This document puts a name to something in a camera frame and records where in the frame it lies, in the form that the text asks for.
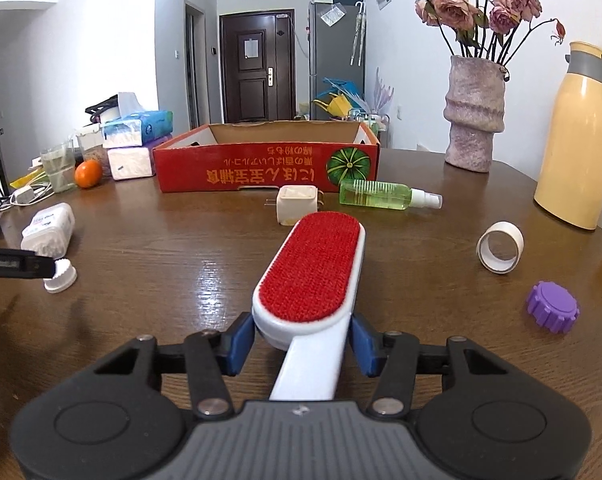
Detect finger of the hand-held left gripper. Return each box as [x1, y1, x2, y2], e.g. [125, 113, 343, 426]
[0, 246, 57, 281]

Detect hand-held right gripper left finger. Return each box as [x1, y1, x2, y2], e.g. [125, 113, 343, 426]
[88, 312, 256, 421]

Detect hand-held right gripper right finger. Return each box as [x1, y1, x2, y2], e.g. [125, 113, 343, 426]
[348, 312, 519, 421]

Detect white ribbed bottle cap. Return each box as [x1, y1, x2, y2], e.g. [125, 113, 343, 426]
[44, 258, 78, 294]

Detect white cotton swab container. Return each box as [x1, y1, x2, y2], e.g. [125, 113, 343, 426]
[20, 203, 76, 260]

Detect beige square container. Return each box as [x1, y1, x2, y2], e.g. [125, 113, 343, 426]
[265, 185, 326, 226]

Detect white tape roll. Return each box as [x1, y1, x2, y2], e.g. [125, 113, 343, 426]
[476, 221, 525, 275]

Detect red cardboard box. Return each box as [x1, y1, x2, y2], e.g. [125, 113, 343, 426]
[152, 120, 381, 194]

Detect purple plastic toy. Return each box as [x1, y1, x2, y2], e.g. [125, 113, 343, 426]
[526, 281, 580, 336]

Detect clear glass cup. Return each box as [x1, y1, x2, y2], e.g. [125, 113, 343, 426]
[40, 142, 78, 194]

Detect orange fruit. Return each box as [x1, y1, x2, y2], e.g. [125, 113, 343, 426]
[74, 160, 103, 189]

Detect clear food storage container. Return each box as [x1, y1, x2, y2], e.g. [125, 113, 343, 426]
[75, 122, 113, 177]

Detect green packet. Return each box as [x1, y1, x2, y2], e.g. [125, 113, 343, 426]
[338, 179, 443, 212]

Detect purple and white tissue pack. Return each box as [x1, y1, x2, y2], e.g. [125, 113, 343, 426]
[106, 135, 174, 181]

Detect black folded stand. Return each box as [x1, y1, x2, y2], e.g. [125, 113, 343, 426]
[84, 93, 123, 117]

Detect blue tissue pack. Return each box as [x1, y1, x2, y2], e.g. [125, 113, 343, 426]
[101, 92, 174, 150]

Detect yellow plastic item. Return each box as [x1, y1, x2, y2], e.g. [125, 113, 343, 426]
[312, 94, 357, 121]

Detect purple artificial flowers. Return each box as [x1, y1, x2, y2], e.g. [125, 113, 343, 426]
[371, 67, 394, 117]

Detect textured pink ceramic vase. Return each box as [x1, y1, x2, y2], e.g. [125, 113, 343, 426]
[445, 55, 510, 174]

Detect blue plastic bag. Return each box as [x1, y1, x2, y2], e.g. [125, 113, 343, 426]
[315, 76, 364, 106]

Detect dark brown door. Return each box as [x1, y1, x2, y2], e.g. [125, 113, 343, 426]
[219, 10, 297, 124]

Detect grey refrigerator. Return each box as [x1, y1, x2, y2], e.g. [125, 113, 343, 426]
[308, 0, 367, 113]

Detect yellow thermos jug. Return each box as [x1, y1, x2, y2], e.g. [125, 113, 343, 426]
[533, 41, 602, 231]

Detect clear folded umbrella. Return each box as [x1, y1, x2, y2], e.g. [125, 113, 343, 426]
[350, 2, 368, 67]

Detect dried pink rose bouquet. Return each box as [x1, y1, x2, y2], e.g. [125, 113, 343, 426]
[346, 0, 566, 68]

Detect white charger with cables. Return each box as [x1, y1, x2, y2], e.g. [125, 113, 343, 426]
[0, 182, 54, 211]

